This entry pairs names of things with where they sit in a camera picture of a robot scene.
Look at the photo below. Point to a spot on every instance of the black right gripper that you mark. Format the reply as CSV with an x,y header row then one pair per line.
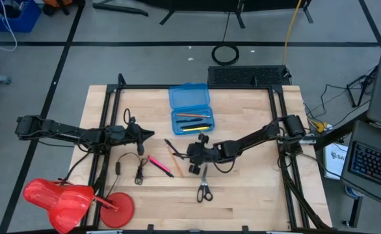
x,y
206,154

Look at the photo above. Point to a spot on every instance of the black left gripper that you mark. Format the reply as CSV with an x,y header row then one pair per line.
x,y
127,135

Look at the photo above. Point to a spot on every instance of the orange wooden pencil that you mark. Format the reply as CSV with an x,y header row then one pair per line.
x,y
178,166
193,115

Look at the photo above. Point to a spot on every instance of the yellow highlighter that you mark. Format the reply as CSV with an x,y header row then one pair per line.
x,y
195,129

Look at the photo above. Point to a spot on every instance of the pink and black highlighter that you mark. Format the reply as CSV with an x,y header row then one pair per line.
x,y
159,165

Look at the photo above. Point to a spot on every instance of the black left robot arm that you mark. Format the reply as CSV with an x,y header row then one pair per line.
x,y
63,132

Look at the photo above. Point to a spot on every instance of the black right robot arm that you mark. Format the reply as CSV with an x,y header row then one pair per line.
x,y
252,139

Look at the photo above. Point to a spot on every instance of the blue plastic supply box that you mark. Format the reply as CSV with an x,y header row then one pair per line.
x,y
190,97

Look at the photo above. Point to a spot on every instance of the white printed box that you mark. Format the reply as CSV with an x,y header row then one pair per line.
x,y
335,162

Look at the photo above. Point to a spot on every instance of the red desk lamp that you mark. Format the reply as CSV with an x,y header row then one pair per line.
x,y
60,201

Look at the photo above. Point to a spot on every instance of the black floor bar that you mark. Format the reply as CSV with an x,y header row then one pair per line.
x,y
119,8

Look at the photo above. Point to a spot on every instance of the yellow plug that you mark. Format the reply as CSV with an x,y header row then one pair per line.
x,y
321,126

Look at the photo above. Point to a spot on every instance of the black room divider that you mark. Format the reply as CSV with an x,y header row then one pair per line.
x,y
210,5

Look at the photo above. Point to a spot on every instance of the orange and black bag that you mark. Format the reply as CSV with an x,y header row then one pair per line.
x,y
55,2

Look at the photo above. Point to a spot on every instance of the blue plastic bin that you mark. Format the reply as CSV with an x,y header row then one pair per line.
x,y
21,22

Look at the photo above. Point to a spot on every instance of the black desk leg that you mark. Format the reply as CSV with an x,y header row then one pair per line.
x,y
353,211

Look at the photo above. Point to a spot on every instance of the grey laptop backlit keyboard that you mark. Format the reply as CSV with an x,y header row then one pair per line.
x,y
372,162

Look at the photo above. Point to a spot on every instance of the black aluminium table frame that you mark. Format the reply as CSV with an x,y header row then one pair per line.
x,y
145,86

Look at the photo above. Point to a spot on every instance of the grey metal bracket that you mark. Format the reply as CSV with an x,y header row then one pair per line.
x,y
308,140

